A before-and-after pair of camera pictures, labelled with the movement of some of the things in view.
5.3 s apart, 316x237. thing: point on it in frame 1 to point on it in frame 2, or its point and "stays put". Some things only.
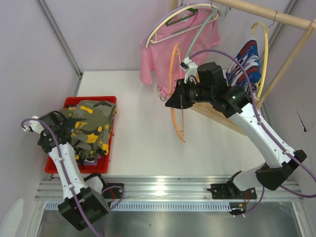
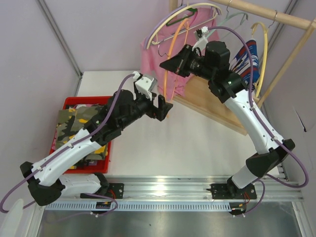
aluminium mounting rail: (144, 188) stays put
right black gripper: (182, 94) to (184, 63)
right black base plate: (230, 191) stays put
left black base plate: (118, 191) stays put
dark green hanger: (192, 9) stays put
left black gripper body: (62, 127) to (155, 110)
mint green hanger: (202, 29) to (232, 16)
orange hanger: (171, 86) to (169, 51)
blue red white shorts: (250, 59) stays put
